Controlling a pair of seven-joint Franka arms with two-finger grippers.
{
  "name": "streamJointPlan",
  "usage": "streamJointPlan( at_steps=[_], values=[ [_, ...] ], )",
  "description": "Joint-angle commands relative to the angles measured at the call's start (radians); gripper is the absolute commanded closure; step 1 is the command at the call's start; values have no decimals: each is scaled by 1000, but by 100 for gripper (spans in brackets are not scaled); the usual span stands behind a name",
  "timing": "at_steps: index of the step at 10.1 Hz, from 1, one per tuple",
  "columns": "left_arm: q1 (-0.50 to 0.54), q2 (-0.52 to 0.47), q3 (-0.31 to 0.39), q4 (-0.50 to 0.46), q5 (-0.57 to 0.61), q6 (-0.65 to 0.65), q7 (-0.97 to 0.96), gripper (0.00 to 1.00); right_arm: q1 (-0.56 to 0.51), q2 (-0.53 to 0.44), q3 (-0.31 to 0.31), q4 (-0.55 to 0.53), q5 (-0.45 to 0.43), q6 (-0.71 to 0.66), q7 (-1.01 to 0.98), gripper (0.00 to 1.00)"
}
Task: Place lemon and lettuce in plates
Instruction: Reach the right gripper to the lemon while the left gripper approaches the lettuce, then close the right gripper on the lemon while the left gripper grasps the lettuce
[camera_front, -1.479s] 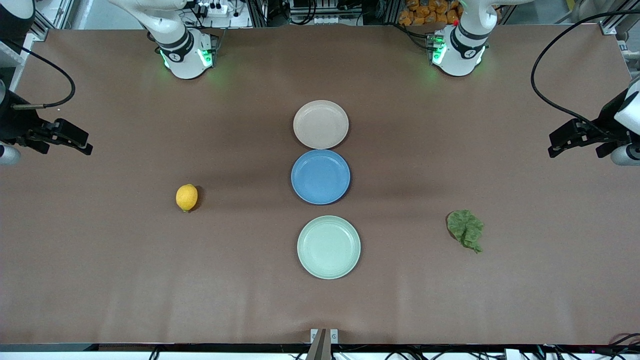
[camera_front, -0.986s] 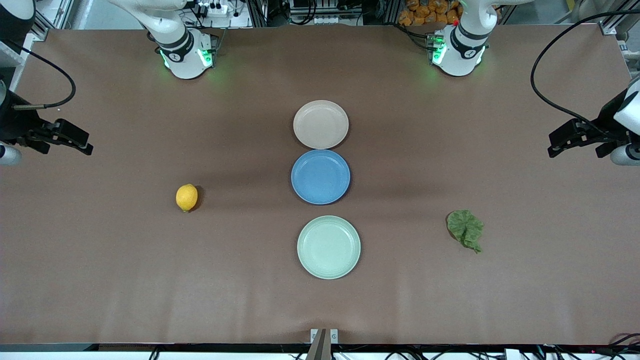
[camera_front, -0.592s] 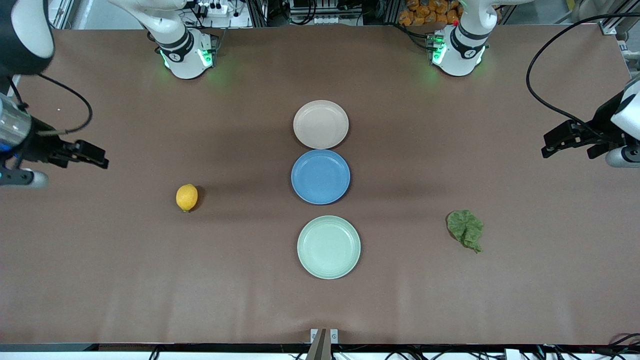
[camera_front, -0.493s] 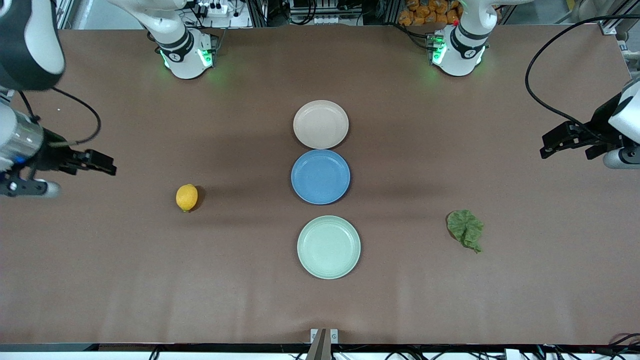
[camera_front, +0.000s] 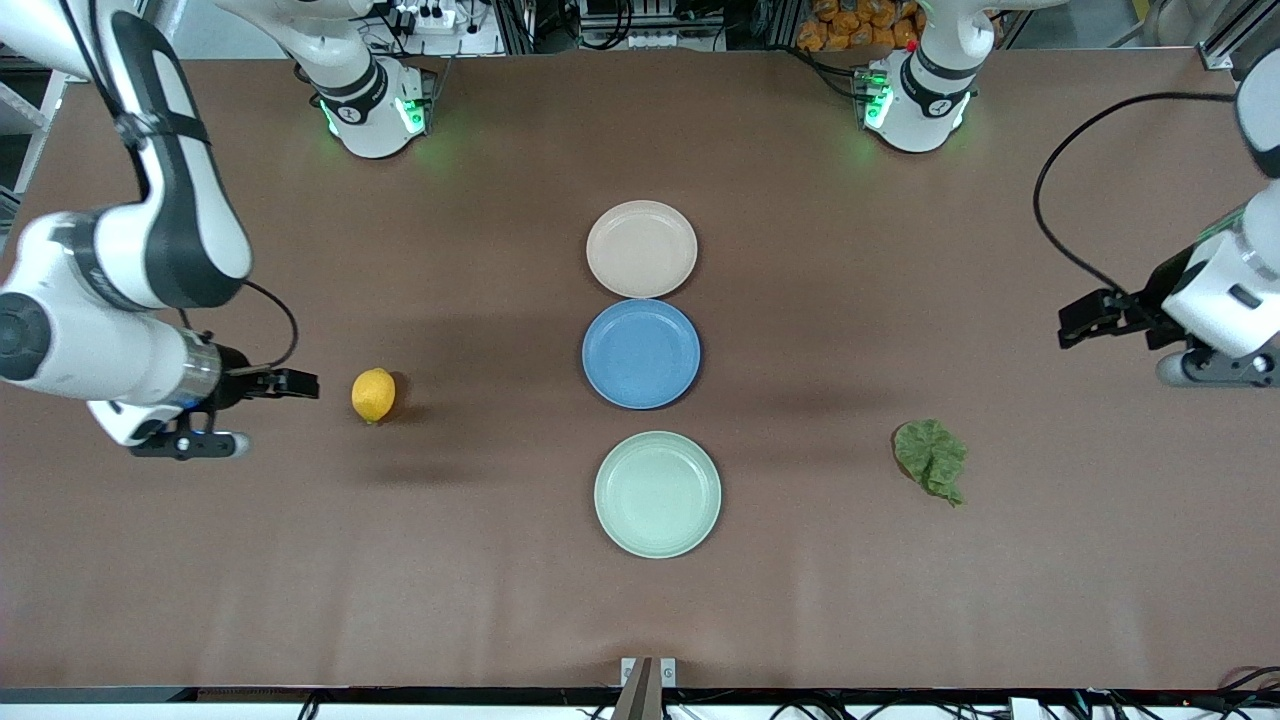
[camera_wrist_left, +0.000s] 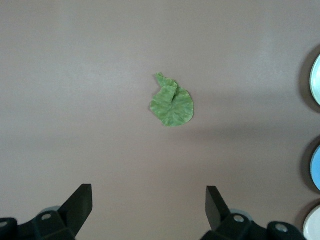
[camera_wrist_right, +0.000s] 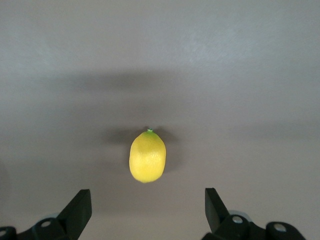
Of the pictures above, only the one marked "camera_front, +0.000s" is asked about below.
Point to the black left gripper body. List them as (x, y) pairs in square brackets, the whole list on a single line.
[(1150, 301)]

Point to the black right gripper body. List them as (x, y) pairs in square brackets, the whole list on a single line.
[(236, 381)]

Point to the yellow lemon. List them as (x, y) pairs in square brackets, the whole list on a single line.
[(373, 395)]

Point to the green lettuce leaf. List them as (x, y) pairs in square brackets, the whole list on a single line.
[(932, 460)]

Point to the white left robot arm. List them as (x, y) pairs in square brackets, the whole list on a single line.
[(1225, 290)]

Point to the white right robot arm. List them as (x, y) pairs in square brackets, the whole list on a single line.
[(180, 200)]

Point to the blue plate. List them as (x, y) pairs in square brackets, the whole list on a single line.
[(641, 353)]

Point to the pale beige plate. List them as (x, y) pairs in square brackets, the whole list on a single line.
[(641, 250)]

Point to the pale green plate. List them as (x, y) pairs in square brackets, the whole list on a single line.
[(657, 494)]

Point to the orange snack bags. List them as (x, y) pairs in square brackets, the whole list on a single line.
[(840, 25)]

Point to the small white box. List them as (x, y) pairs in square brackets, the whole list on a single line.
[(1027, 710)]

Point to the white power strip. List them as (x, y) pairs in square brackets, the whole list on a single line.
[(430, 15)]

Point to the aluminium frame profile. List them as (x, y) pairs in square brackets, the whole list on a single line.
[(1222, 50)]

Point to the white metal frame leg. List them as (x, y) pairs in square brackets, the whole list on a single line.
[(40, 130)]

